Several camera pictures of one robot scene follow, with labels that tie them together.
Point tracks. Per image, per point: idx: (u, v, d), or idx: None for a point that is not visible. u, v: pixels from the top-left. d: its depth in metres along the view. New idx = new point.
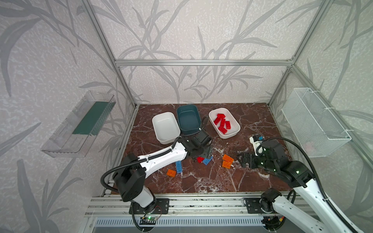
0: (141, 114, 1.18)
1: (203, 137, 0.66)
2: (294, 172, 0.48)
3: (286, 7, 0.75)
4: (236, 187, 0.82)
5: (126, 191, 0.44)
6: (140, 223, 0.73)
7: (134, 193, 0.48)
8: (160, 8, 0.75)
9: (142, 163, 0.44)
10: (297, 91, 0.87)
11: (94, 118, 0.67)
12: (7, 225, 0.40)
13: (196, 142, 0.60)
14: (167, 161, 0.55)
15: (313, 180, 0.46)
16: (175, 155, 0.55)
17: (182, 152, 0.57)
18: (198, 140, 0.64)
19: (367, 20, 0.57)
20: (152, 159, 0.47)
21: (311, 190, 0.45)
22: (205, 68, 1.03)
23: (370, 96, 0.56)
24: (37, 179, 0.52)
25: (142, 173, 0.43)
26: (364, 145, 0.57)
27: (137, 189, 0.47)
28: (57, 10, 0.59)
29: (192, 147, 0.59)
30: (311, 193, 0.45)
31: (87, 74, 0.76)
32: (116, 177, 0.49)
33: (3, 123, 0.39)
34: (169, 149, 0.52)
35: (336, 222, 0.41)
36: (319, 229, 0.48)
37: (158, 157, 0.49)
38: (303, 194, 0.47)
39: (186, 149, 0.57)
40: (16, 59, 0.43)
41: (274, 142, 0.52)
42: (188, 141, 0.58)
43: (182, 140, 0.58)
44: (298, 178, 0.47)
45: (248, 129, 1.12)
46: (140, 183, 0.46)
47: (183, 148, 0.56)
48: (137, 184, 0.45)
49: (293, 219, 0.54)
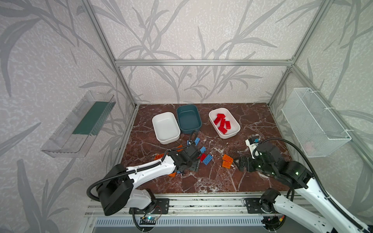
0: (141, 114, 1.18)
1: (192, 151, 0.66)
2: (294, 174, 0.47)
3: (286, 7, 0.75)
4: (236, 187, 0.82)
5: (109, 205, 0.42)
6: (140, 222, 0.73)
7: (116, 208, 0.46)
8: (160, 8, 0.75)
9: (130, 175, 0.44)
10: (297, 91, 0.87)
11: (94, 118, 0.67)
12: (7, 225, 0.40)
13: (185, 157, 0.61)
14: (155, 174, 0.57)
15: (313, 180, 0.46)
16: (163, 169, 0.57)
17: (171, 166, 0.57)
18: (188, 154, 0.65)
19: (367, 20, 0.57)
20: (141, 172, 0.47)
21: (312, 190, 0.45)
22: (205, 67, 1.02)
23: (370, 96, 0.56)
24: (37, 179, 0.52)
25: (129, 185, 0.42)
26: (364, 145, 0.57)
27: (121, 203, 0.46)
28: (57, 10, 0.59)
29: (180, 162, 0.60)
30: (313, 193, 0.45)
31: (87, 74, 0.76)
32: (100, 189, 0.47)
33: (3, 123, 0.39)
34: (158, 163, 0.52)
35: (340, 219, 0.42)
36: (323, 224, 0.49)
37: (147, 169, 0.48)
38: (306, 195, 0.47)
39: (174, 164, 0.57)
40: (16, 59, 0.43)
41: (269, 145, 0.52)
42: (178, 156, 0.59)
43: (172, 153, 0.59)
44: (299, 179, 0.46)
45: (248, 129, 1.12)
46: (125, 196, 0.45)
47: (172, 162, 0.56)
48: (121, 198, 0.44)
49: (296, 218, 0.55)
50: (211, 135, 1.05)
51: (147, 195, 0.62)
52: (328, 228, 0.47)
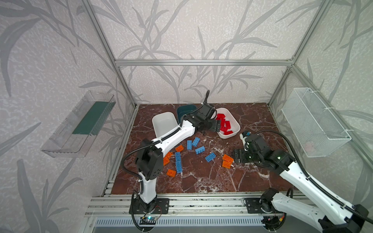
0: (141, 114, 1.18)
1: (206, 110, 0.66)
2: (276, 158, 0.50)
3: (286, 7, 0.75)
4: (236, 187, 0.82)
5: (150, 171, 0.50)
6: (140, 223, 0.73)
7: (157, 172, 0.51)
8: (160, 8, 0.75)
9: (157, 144, 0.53)
10: (297, 91, 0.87)
11: (93, 119, 0.68)
12: (7, 225, 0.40)
13: (201, 117, 0.62)
14: (179, 141, 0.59)
15: (295, 163, 0.49)
16: (185, 132, 0.59)
17: (191, 128, 0.60)
18: (203, 114, 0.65)
19: (367, 20, 0.57)
20: (165, 140, 0.51)
21: (293, 171, 0.48)
22: (205, 68, 1.03)
23: (370, 96, 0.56)
24: (37, 179, 0.52)
25: (159, 153, 0.47)
26: (364, 145, 0.57)
27: (159, 168, 0.53)
28: (57, 10, 0.59)
29: (198, 122, 0.62)
30: (295, 174, 0.48)
31: (87, 74, 0.76)
32: (138, 159, 0.53)
33: (3, 123, 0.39)
34: (178, 128, 0.56)
35: (322, 198, 0.43)
36: (315, 213, 0.49)
37: (170, 136, 0.53)
38: (289, 177, 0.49)
39: (193, 125, 0.60)
40: (16, 59, 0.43)
41: (254, 135, 0.57)
42: (194, 118, 0.61)
43: (188, 116, 0.61)
44: (280, 163, 0.50)
45: (248, 129, 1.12)
46: (160, 163, 0.51)
47: (191, 124, 0.59)
48: (157, 164, 0.50)
49: (290, 209, 0.59)
50: (211, 135, 1.05)
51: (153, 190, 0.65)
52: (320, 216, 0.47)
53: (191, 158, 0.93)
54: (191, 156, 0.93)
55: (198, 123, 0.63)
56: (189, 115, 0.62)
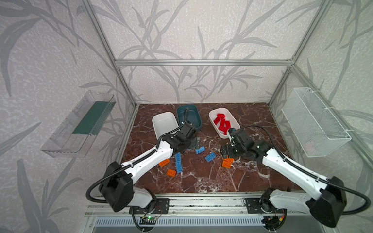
0: (141, 114, 1.18)
1: (187, 130, 0.63)
2: (256, 147, 0.55)
3: (286, 7, 0.75)
4: (236, 187, 0.82)
5: (116, 201, 0.42)
6: (140, 222, 0.73)
7: (126, 201, 0.46)
8: (160, 8, 0.75)
9: (127, 170, 0.45)
10: (297, 91, 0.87)
11: (93, 119, 0.68)
12: (7, 225, 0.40)
13: (181, 138, 0.59)
14: (153, 164, 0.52)
15: (272, 149, 0.53)
16: (161, 154, 0.53)
17: (168, 150, 0.55)
18: (183, 134, 0.63)
19: (367, 20, 0.57)
20: (137, 164, 0.45)
21: (271, 156, 0.52)
22: (205, 67, 1.02)
23: (370, 96, 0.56)
24: (37, 179, 0.52)
25: (128, 180, 0.41)
26: (364, 145, 0.57)
27: (127, 197, 0.46)
28: (57, 10, 0.59)
29: (176, 142, 0.57)
30: (272, 158, 0.52)
31: (87, 74, 0.76)
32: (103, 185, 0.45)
33: (3, 123, 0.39)
34: (154, 150, 0.51)
35: (298, 175, 0.47)
36: (304, 197, 0.49)
37: (143, 159, 0.47)
38: (269, 163, 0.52)
39: (171, 146, 0.55)
40: (16, 59, 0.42)
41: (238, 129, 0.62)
42: (173, 138, 0.57)
43: (166, 137, 0.57)
44: (260, 150, 0.54)
45: (248, 129, 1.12)
46: (129, 191, 0.45)
47: (168, 145, 0.54)
48: (125, 193, 0.43)
49: (283, 200, 0.60)
50: (211, 135, 1.05)
51: (147, 192, 0.63)
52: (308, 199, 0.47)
53: (191, 158, 0.93)
54: (191, 156, 0.93)
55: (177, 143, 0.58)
56: (167, 135, 0.58)
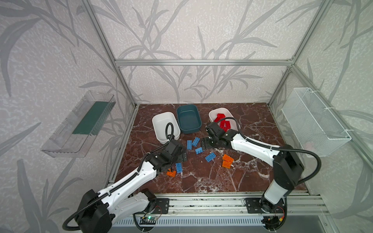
0: (141, 114, 1.18)
1: (172, 148, 0.62)
2: (226, 135, 0.63)
3: (286, 7, 0.75)
4: (236, 187, 0.82)
5: None
6: (140, 222, 0.73)
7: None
8: (160, 8, 0.75)
9: (103, 199, 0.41)
10: (297, 91, 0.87)
11: (93, 119, 0.68)
12: (7, 225, 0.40)
13: (167, 156, 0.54)
14: (136, 188, 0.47)
15: (238, 134, 0.61)
16: (143, 177, 0.52)
17: (151, 172, 0.54)
18: (169, 152, 0.61)
19: (367, 20, 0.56)
20: (115, 191, 0.44)
21: (236, 139, 0.60)
22: (205, 67, 1.02)
23: (370, 96, 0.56)
24: (37, 179, 0.52)
25: (104, 211, 0.39)
26: (364, 145, 0.57)
27: (105, 228, 0.44)
28: (57, 10, 0.59)
29: (161, 162, 0.56)
30: (237, 141, 0.60)
31: (87, 74, 0.76)
32: (77, 217, 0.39)
33: (3, 122, 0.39)
34: (135, 174, 0.49)
35: (258, 149, 0.54)
36: None
37: (123, 185, 0.46)
38: (235, 146, 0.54)
39: (154, 168, 0.53)
40: (16, 59, 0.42)
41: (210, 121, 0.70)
42: (157, 158, 0.56)
43: (150, 156, 0.56)
44: (228, 137, 0.63)
45: (248, 129, 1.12)
46: (105, 223, 0.43)
47: (151, 167, 0.53)
48: (101, 225, 0.41)
49: (270, 191, 0.63)
50: None
51: (141, 197, 0.61)
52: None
53: (191, 158, 0.93)
54: (191, 156, 0.93)
55: (161, 163, 0.57)
56: (151, 154, 0.57)
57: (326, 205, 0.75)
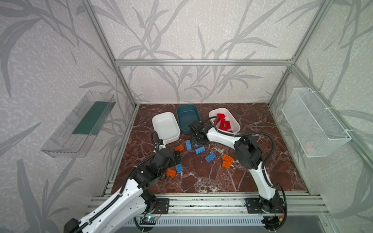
0: (141, 114, 1.18)
1: (160, 160, 0.58)
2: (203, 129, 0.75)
3: (286, 7, 0.75)
4: (236, 187, 0.82)
5: None
6: (141, 223, 0.73)
7: None
8: (160, 8, 0.75)
9: (84, 228, 0.45)
10: (297, 91, 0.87)
11: (93, 119, 0.68)
12: (7, 225, 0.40)
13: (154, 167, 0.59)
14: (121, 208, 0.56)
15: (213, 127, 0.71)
16: (126, 198, 0.50)
17: (135, 191, 0.51)
18: (156, 164, 0.58)
19: (367, 20, 0.57)
20: (97, 217, 0.43)
21: (211, 131, 0.71)
22: (206, 67, 1.02)
23: (370, 96, 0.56)
24: (37, 179, 0.52)
25: None
26: (364, 145, 0.57)
27: None
28: (57, 10, 0.59)
29: (147, 178, 0.53)
30: (211, 132, 0.71)
31: (87, 74, 0.76)
32: None
33: (3, 123, 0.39)
34: (118, 196, 0.47)
35: (225, 137, 0.65)
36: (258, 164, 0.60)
37: (105, 210, 0.44)
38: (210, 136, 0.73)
39: (139, 185, 0.51)
40: (16, 59, 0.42)
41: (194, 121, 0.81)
42: (144, 173, 0.54)
43: (136, 172, 0.53)
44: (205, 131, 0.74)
45: (248, 129, 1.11)
46: None
47: (135, 185, 0.50)
48: None
49: (258, 185, 0.68)
50: None
51: (137, 202, 0.61)
52: (259, 165, 0.61)
53: (191, 158, 0.93)
54: (191, 156, 0.93)
55: (148, 178, 0.54)
56: (137, 170, 0.54)
57: (326, 205, 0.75)
